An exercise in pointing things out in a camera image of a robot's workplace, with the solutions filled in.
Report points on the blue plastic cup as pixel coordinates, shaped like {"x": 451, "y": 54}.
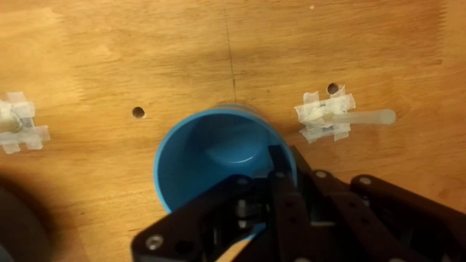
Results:
{"x": 204, "y": 154}

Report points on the black bowl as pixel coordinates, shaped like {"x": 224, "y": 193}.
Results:
{"x": 19, "y": 233}

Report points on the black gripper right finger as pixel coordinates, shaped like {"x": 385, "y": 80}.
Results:
{"x": 350, "y": 218}

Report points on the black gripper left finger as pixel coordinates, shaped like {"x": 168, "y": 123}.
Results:
{"x": 285, "y": 218}

